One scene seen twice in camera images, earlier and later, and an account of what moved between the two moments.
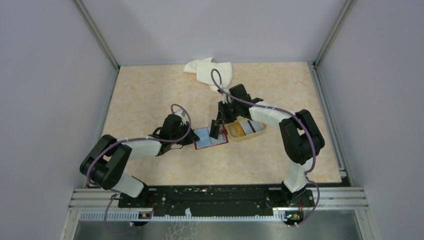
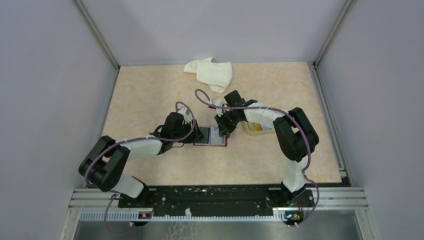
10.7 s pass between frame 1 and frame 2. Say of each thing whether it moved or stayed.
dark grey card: moved
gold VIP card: moved
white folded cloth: stayed
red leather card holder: stayed
